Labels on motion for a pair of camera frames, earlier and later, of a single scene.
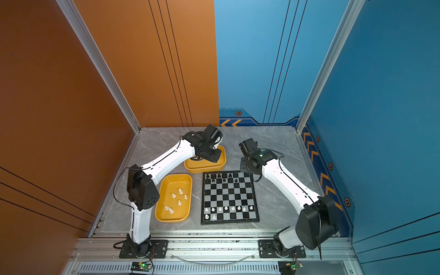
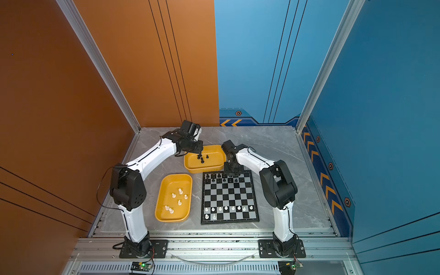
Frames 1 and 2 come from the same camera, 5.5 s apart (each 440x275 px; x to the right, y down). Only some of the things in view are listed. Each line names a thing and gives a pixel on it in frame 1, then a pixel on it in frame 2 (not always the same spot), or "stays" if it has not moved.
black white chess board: (228, 196) stays
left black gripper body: (211, 153) to (195, 146)
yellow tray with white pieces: (174, 203) stays
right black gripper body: (245, 167) to (231, 169)
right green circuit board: (288, 267) stays
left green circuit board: (141, 266) stays
